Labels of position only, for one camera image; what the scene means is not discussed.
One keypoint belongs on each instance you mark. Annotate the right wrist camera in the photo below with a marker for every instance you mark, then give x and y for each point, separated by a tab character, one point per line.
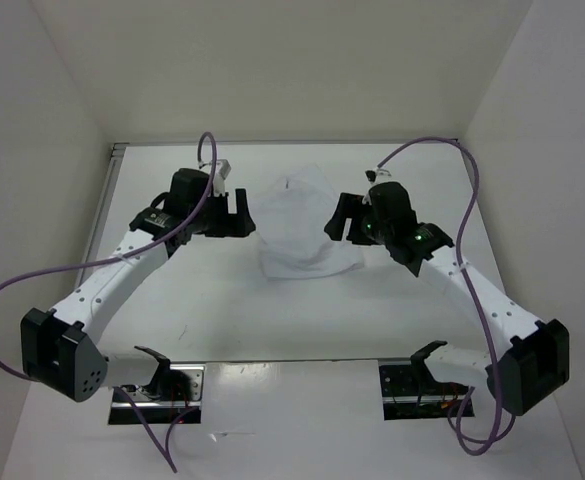
377	176

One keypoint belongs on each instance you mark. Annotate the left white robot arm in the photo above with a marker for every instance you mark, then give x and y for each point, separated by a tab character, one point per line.
59	346

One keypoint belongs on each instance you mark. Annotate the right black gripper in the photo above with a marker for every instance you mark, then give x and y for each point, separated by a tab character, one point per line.
349	206

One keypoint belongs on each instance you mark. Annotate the white skirt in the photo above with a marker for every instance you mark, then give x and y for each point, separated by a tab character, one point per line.
290	217

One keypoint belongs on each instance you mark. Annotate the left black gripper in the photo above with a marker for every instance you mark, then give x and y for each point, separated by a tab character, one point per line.
231	225

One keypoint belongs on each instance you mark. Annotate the metal base plate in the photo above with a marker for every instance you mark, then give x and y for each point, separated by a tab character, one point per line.
403	397
177	398

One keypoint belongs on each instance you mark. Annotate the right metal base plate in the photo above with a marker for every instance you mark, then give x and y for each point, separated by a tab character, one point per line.
403	397

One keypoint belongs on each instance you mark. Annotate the aluminium table frame rail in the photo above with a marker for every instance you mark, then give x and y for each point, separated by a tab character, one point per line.
434	175

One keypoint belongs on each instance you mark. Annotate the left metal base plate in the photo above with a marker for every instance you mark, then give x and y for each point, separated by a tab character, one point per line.
177	398

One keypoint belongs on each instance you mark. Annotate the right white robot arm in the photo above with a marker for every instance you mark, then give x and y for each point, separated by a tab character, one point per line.
525	360

